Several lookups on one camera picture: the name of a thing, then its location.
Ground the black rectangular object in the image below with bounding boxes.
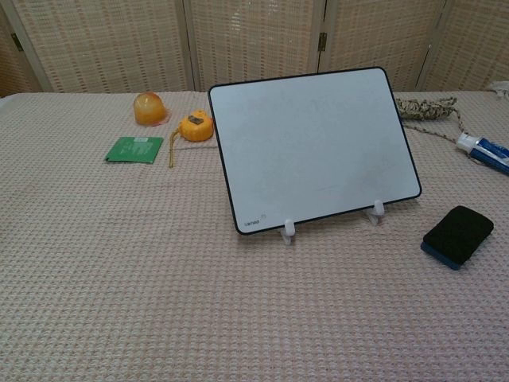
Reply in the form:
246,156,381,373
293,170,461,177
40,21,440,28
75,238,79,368
420,205,495,271

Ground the white tablet board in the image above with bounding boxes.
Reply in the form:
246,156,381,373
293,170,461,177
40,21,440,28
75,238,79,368
208,66,422,239

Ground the white plastic board stand foot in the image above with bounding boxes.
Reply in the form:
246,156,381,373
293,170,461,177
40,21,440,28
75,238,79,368
366,200,387,226
280,217,298,244

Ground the yellow tape measure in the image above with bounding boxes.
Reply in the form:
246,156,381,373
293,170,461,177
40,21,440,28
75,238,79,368
168,112,216,169

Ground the green square packet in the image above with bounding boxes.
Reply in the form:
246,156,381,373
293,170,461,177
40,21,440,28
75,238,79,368
104,135,165,164

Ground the beige waffle tablecloth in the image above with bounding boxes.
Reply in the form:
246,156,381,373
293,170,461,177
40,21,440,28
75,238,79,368
0,79,509,382

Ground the peach fruit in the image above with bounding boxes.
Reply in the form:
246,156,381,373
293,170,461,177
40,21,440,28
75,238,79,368
133,92,171,127

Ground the woven folding screen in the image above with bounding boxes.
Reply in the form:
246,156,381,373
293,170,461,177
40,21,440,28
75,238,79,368
0,0,509,99

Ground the blue white toothpaste tube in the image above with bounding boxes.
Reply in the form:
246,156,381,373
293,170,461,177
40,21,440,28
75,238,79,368
455,132,509,177

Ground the braided rope bundle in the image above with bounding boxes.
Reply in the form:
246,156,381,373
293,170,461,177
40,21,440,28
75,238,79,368
395,96,480,161

